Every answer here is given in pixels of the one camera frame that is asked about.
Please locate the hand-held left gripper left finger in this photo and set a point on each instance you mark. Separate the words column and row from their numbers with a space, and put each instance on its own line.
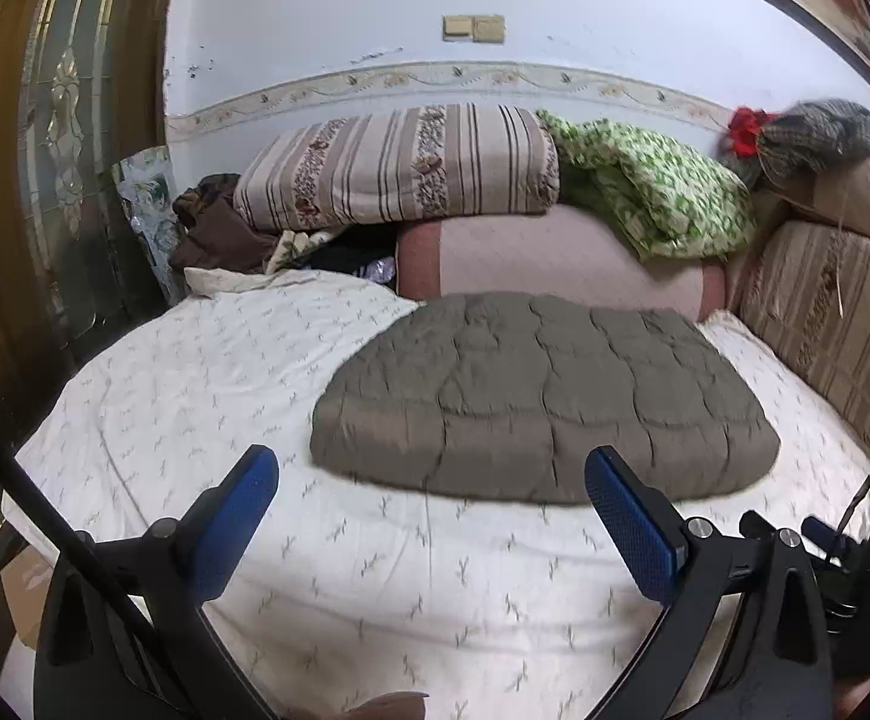
column 236, row 517

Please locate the striped beige sofa cushion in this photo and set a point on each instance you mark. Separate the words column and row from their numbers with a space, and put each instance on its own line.
column 832, row 307

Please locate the cream floral cloth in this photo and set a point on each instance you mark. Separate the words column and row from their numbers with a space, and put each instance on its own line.
column 300, row 244

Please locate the cardboard box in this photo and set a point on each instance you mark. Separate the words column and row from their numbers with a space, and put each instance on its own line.
column 26, row 592

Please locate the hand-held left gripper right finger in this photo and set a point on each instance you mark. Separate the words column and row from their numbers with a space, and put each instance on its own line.
column 634, row 525

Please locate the grey knitted garment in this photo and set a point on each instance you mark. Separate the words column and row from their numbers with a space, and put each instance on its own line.
column 825, row 131

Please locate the dark cloth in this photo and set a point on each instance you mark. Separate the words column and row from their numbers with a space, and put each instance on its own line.
column 352, row 259

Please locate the wooden door with glass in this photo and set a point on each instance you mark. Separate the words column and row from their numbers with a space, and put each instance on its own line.
column 52, row 165

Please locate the brown garment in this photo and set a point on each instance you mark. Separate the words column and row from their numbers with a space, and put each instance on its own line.
column 217, row 229

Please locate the printed plastic bag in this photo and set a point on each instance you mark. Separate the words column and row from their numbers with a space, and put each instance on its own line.
column 146, row 195

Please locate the pink bolster pillow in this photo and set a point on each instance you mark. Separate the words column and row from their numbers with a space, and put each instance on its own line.
column 555, row 255

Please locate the green patterned blanket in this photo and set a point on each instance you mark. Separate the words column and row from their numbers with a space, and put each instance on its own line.
column 652, row 187

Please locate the red cloth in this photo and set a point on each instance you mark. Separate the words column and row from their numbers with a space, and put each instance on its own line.
column 746, row 131

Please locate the olive quilted puffer jacket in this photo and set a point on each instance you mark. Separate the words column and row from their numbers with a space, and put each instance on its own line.
column 540, row 390

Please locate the white patterned bed sheet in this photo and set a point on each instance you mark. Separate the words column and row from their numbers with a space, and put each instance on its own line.
column 180, row 390

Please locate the striped floral folded quilt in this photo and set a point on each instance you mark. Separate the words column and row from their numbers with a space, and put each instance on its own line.
column 397, row 165

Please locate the person's left hand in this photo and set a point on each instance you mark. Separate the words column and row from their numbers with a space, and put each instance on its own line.
column 390, row 706

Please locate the beige wall switch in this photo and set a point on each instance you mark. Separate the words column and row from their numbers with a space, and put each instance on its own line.
column 457, row 26
column 489, row 28

